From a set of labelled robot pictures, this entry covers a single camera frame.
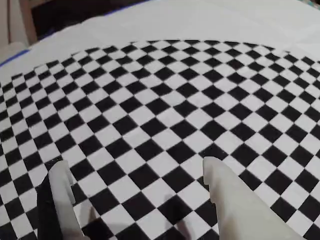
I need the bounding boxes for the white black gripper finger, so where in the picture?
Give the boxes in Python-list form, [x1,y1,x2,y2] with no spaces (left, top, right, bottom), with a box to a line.
[36,158,88,240]

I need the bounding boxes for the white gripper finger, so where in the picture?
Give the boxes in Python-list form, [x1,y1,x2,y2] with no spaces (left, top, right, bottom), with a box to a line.
[202,156,305,240]

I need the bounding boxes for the blue tape strip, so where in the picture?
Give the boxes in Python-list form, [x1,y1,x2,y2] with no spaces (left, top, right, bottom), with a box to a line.
[0,48,30,68]

